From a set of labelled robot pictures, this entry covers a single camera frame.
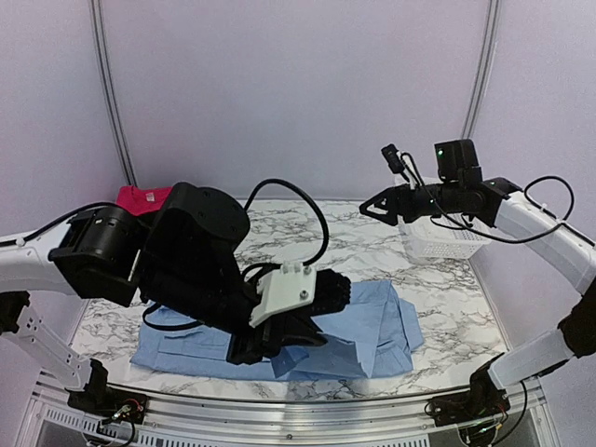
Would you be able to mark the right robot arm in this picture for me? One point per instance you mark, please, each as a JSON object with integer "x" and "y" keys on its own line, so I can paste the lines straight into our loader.
{"x": 503, "y": 212}

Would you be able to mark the left wall aluminium profile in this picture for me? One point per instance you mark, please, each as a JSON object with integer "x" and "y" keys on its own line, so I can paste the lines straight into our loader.
{"x": 107, "y": 83}

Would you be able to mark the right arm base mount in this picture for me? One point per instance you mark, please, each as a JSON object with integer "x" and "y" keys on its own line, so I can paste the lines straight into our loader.
{"x": 458, "y": 408}

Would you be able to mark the wall aluminium profile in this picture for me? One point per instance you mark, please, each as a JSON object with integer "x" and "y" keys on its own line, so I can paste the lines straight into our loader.
{"x": 484, "y": 67}
{"x": 107, "y": 83}

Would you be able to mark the white plastic laundry basket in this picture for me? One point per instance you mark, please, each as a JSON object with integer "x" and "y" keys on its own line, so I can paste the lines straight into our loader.
{"x": 440, "y": 238}

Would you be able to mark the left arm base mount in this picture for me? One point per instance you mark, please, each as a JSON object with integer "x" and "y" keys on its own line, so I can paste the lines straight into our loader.
{"x": 109, "y": 402}

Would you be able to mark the right wall aluminium profile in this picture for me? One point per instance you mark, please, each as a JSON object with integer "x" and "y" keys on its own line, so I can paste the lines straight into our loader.
{"x": 484, "y": 67}

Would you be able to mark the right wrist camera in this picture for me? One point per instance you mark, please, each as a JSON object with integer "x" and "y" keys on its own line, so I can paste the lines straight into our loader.
{"x": 393, "y": 158}

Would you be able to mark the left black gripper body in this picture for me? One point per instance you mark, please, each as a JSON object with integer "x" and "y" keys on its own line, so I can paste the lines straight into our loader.
{"x": 204, "y": 293}

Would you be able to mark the magenta t-shirt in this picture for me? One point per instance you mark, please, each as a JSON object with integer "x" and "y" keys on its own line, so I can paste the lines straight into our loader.
{"x": 138, "y": 201}

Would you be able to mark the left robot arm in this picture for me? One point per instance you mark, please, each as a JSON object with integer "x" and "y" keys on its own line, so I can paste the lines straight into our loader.
{"x": 182, "y": 258}

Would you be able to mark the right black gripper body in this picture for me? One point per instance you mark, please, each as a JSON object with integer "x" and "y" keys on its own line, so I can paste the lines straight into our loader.
{"x": 413, "y": 210}

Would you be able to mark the light blue shirt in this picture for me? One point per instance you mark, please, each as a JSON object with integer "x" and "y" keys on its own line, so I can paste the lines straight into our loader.
{"x": 373, "y": 337}

